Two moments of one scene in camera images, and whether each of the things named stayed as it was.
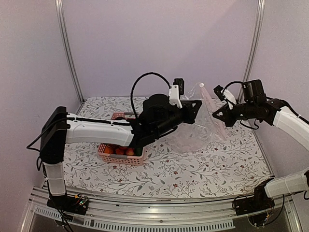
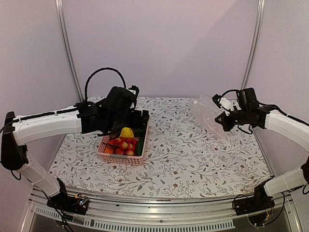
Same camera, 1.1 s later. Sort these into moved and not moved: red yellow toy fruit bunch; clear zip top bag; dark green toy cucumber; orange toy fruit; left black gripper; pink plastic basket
Moved: clear zip top bag; left black gripper
Not moved: orange toy fruit; pink plastic basket; dark green toy cucumber; red yellow toy fruit bunch
